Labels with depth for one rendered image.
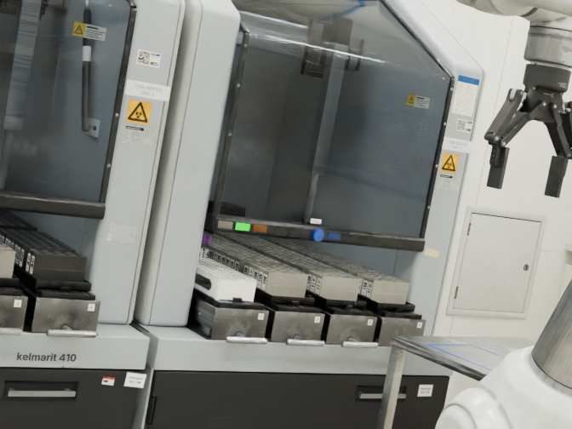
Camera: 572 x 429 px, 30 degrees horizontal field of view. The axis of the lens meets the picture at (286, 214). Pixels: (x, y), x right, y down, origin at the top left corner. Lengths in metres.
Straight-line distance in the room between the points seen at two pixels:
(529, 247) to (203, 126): 2.47
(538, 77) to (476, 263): 2.61
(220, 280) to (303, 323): 0.23
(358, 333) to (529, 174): 2.08
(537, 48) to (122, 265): 1.00
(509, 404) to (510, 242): 3.05
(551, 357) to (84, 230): 1.20
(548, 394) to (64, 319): 1.08
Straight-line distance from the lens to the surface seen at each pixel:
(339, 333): 2.51
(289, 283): 2.49
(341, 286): 2.57
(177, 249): 2.34
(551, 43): 1.81
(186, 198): 2.33
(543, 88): 1.82
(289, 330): 2.43
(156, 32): 2.26
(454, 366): 2.18
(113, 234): 2.27
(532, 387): 1.44
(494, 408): 1.46
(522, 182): 4.47
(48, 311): 2.16
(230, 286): 2.36
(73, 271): 2.24
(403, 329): 2.62
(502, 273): 4.49
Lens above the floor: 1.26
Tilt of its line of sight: 6 degrees down
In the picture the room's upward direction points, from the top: 10 degrees clockwise
